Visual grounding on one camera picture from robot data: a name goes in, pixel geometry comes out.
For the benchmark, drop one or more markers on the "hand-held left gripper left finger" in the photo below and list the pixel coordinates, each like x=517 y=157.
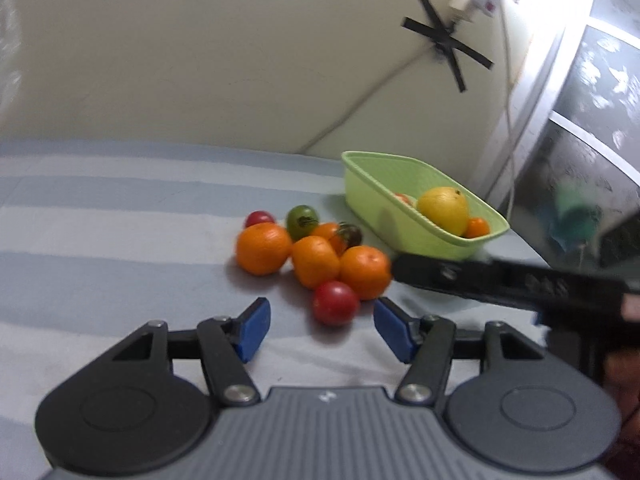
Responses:
x=255 y=330

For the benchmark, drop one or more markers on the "green plastic basket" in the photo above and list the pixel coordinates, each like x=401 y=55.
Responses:
x=380 y=185

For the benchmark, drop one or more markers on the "orange tomato with stem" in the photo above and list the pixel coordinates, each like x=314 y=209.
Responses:
x=327 y=232

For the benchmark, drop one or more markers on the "small reddish tomato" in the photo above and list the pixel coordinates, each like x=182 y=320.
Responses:
x=405 y=199

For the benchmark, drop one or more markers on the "striped blue white bedsheet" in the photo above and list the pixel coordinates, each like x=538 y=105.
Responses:
x=125 y=240

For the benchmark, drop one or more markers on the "mandarin orange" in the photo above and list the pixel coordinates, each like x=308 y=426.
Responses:
x=365 y=272
x=264 y=249
x=315 y=262

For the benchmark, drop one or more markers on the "person's right hand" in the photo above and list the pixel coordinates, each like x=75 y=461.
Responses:
x=625 y=400

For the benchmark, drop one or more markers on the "orange cherry tomato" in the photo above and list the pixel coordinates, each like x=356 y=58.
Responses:
x=477 y=227

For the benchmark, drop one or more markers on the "black tape cross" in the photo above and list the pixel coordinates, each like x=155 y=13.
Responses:
x=447 y=42

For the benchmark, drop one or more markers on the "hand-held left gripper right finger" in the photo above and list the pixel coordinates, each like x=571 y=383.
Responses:
x=392 y=327

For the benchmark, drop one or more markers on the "small red tomato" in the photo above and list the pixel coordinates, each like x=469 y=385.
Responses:
x=259 y=219

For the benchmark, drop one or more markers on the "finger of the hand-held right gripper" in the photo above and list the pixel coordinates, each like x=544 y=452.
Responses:
x=475 y=280

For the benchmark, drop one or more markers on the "window frame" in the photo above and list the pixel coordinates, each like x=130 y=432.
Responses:
x=530 y=125

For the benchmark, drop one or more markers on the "large yellow orange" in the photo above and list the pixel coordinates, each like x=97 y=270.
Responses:
x=444 y=210

